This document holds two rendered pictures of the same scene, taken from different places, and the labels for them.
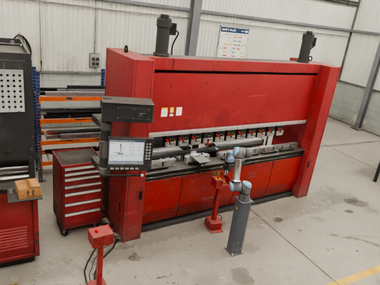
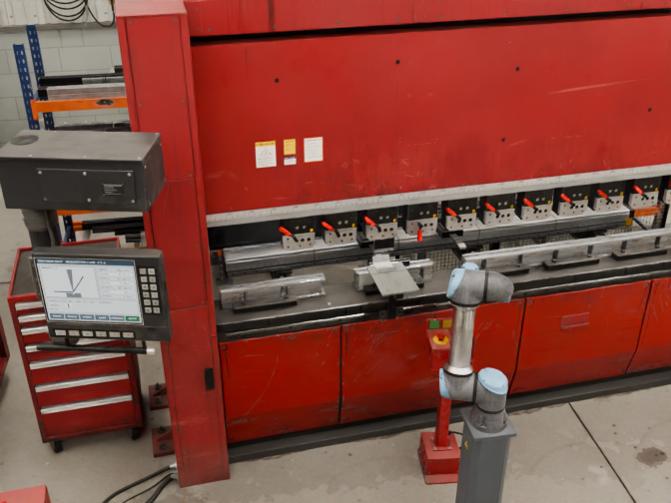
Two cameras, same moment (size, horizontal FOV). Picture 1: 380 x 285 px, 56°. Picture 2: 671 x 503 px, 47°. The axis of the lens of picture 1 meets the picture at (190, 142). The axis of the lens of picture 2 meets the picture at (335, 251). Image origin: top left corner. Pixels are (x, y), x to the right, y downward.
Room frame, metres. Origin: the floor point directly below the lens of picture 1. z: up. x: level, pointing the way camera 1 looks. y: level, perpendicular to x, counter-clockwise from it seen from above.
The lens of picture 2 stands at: (1.39, -0.99, 2.92)
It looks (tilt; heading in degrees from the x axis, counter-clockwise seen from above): 29 degrees down; 20
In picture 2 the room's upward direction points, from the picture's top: straight up
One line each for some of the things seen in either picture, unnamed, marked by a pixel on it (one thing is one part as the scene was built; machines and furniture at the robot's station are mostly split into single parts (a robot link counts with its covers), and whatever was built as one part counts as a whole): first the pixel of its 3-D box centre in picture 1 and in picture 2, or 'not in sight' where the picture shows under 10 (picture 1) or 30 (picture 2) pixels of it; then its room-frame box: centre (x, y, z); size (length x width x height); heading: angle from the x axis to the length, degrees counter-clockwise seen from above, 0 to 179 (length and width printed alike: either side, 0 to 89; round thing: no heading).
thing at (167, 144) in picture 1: (169, 140); (297, 230); (4.32, 0.27, 1.24); 0.15 x 0.09 x 0.17; 124
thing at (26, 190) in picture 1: (24, 189); not in sight; (2.99, 1.53, 1.04); 0.30 x 0.26 x 0.12; 120
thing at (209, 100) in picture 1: (238, 102); (522, 110); (4.93, -0.61, 1.72); 3.00 x 0.08 x 0.80; 124
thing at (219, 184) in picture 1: (220, 180); (449, 343); (4.36, -0.47, 0.75); 0.20 x 0.16 x 0.18; 115
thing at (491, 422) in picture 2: (244, 195); (489, 411); (3.86, -0.74, 0.82); 0.15 x 0.15 x 0.10
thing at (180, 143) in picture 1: (182, 139); (338, 225); (4.43, 0.11, 1.24); 0.15 x 0.09 x 0.17; 124
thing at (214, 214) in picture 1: (216, 203); (444, 402); (4.36, -0.47, 0.39); 0.05 x 0.05 x 0.54; 25
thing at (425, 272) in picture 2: (197, 158); (392, 274); (4.59, -0.12, 0.92); 0.39 x 0.06 x 0.10; 124
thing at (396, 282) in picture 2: (199, 158); (392, 278); (4.44, -0.16, 1.00); 0.26 x 0.18 x 0.01; 34
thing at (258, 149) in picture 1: (260, 149); (610, 245); (5.28, -1.12, 0.92); 1.67 x 0.06 x 0.10; 124
